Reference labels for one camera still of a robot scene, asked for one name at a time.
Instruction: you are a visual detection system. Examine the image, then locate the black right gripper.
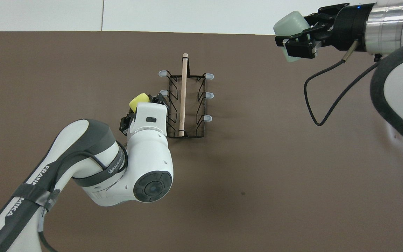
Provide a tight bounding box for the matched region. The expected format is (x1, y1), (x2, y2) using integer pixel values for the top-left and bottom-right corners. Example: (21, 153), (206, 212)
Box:
(275, 3), (375, 58)

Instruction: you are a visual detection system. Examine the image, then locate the pale green plastic cup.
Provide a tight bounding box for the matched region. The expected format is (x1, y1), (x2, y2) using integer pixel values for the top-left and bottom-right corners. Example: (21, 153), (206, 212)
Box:
(273, 10), (313, 63)

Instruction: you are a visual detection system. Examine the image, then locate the yellow plastic cup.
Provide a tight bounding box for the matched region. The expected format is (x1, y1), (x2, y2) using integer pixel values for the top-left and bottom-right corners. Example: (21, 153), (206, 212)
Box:
(129, 93), (150, 111)

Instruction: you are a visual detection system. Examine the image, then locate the brown paper table mat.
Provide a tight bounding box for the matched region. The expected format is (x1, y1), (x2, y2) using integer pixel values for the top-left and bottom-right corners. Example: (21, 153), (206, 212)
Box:
(0, 31), (403, 252)

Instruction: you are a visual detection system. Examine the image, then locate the black wire cup rack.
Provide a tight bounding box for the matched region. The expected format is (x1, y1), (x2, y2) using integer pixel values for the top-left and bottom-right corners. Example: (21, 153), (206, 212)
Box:
(158, 53), (214, 139)

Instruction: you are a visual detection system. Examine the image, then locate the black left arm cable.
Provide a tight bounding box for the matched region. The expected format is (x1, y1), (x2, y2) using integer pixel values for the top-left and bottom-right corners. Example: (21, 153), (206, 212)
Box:
(37, 150), (111, 252)

